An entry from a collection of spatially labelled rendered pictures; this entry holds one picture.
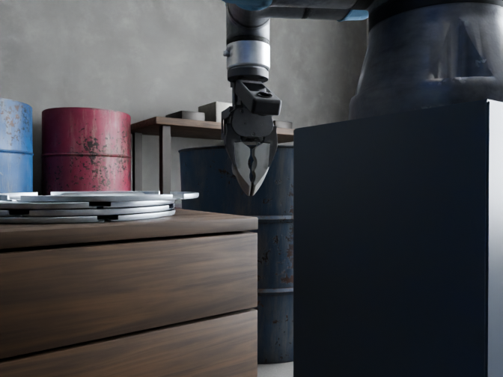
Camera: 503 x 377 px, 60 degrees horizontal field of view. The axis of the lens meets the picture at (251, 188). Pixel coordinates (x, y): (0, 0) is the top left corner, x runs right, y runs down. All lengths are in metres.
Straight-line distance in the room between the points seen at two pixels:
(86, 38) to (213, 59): 1.14
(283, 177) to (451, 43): 0.63
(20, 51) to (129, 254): 3.18
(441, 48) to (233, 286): 0.40
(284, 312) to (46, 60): 3.01
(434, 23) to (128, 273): 0.40
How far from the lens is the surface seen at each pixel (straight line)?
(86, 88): 3.69
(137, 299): 0.55
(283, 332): 1.01
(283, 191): 0.95
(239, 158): 0.72
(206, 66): 4.16
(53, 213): 0.57
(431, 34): 0.38
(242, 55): 0.75
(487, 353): 0.32
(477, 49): 0.37
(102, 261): 0.53
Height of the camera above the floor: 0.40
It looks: 1 degrees down
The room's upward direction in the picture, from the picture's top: straight up
